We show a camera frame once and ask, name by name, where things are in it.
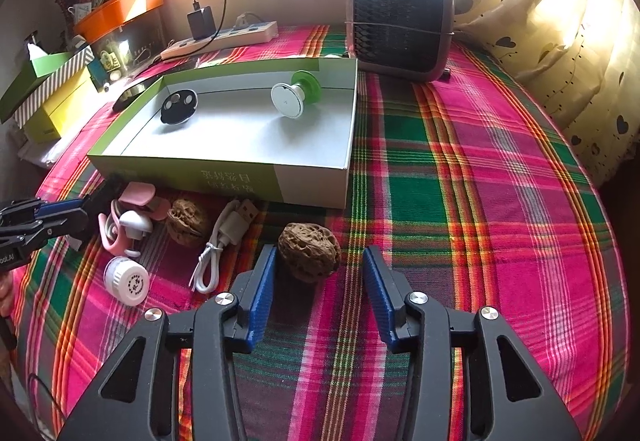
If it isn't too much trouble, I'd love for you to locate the stack of green yellow boxes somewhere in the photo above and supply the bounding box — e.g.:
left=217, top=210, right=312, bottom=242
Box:
left=0, top=46, right=96, bottom=124

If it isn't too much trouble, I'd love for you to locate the cream heart print curtain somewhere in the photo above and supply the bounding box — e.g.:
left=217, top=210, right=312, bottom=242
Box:
left=452, top=0, right=640, bottom=187

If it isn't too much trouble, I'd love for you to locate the black smartphone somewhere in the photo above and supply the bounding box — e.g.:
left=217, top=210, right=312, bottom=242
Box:
left=112, top=77, right=163, bottom=113

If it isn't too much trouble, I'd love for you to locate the black round disc holder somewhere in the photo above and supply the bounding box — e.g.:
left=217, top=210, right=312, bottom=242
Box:
left=161, top=90, right=199, bottom=125

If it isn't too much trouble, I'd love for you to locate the black charger adapter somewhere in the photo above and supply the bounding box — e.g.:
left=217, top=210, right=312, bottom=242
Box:
left=187, top=7, right=218, bottom=40

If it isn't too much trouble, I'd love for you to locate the brown walnut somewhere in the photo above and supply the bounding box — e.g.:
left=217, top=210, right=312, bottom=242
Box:
left=166, top=200, right=208, bottom=249
left=277, top=222, right=342, bottom=280

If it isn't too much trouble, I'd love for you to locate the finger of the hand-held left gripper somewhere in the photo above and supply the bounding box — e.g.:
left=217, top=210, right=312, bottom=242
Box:
left=0, top=211, right=108, bottom=254
left=0, top=198, right=88, bottom=226

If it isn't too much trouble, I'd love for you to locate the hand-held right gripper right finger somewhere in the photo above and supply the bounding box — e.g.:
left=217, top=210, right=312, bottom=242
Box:
left=362, top=245, right=583, bottom=441

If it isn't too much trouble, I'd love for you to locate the white and green round holder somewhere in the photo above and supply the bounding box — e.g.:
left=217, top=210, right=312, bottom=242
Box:
left=270, top=70, right=322, bottom=120

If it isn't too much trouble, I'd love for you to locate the white power strip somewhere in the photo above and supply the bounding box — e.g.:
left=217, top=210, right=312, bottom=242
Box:
left=160, top=20, right=279, bottom=62

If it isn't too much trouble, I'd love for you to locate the orange tray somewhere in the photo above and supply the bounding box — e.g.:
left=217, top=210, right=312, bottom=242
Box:
left=72, top=0, right=165, bottom=43

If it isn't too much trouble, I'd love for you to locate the thin black cable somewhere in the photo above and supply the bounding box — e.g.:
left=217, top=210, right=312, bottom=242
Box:
left=27, top=372, right=68, bottom=427

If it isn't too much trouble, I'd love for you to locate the pink clip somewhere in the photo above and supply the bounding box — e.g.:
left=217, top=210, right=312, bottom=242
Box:
left=96, top=181, right=172, bottom=257

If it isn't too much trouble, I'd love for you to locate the clear plastic bag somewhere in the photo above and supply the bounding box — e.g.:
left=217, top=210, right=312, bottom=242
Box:
left=20, top=136, right=66, bottom=167

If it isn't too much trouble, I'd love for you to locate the yellow box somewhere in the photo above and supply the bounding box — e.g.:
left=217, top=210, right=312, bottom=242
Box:
left=22, top=66, right=101, bottom=144

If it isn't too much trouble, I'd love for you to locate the white round cap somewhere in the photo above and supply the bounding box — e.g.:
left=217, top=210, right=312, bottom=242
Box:
left=103, top=256, right=150, bottom=307

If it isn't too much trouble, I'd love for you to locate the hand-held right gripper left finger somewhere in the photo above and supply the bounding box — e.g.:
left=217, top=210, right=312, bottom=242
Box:
left=57, top=245, right=278, bottom=441

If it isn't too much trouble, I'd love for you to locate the white and green cardboard box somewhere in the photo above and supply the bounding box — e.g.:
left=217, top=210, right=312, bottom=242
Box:
left=87, top=56, right=360, bottom=211

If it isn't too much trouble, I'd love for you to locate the grey desktop fan heater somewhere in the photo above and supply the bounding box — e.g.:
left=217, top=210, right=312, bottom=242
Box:
left=348, top=0, right=456, bottom=83

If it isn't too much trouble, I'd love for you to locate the white USB cable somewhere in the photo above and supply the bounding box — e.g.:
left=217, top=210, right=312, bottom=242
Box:
left=189, top=198, right=260, bottom=293

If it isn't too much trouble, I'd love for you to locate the teal packaging box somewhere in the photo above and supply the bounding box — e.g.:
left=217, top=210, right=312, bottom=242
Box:
left=87, top=48, right=126, bottom=89

